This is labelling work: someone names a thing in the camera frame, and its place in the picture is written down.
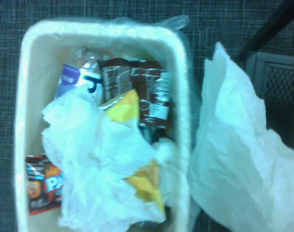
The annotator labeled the large white crumpled tissue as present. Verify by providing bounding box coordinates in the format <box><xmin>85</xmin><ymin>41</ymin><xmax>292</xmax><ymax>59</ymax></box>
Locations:
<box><xmin>40</xmin><ymin>93</ymin><xmax>182</xmax><ymax>232</ymax></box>

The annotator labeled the small rectangular trash bin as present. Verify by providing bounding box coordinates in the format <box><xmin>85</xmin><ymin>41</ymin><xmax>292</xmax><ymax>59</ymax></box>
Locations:
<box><xmin>14</xmin><ymin>18</ymin><xmax>194</xmax><ymax>232</ymax></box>

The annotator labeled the brown snack wrapper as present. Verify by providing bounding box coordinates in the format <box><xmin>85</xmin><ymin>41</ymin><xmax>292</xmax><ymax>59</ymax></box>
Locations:
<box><xmin>98</xmin><ymin>58</ymin><xmax>172</xmax><ymax>129</ymax></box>

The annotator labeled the yellow chip bag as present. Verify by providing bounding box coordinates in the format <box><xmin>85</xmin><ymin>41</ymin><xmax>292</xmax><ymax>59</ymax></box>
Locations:
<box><xmin>98</xmin><ymin>89</ymin><xmax>166</xmax><ymax>215</ymax></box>

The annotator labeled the plastic bottle with blue label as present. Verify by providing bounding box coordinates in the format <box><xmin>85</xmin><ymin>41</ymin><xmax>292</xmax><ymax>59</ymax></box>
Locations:
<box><xmin>54</xmin><ymin>48</ymin><xmax>104</xmax><ymax>105</ymax></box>

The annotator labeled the red cookie packet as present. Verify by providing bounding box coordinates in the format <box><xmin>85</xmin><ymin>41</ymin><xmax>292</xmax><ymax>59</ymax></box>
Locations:
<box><xmin>25</xmin><ymin>154</ymin><xmax>66</xmax><ymax>216</ymax></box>

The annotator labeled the grey perforated metal cabinet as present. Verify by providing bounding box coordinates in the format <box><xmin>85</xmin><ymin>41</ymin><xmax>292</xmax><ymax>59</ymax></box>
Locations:
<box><xmin>245</xmin><ymin>51</ymin><xmax>294</xmax><ymax>155</ymax></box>

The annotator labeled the black table leg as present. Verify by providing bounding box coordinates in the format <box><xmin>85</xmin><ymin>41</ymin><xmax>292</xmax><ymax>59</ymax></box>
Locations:
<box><xmin>238</xmin><ymin>0</ymin><xmax>294</xmax><ymax>59</ymax></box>

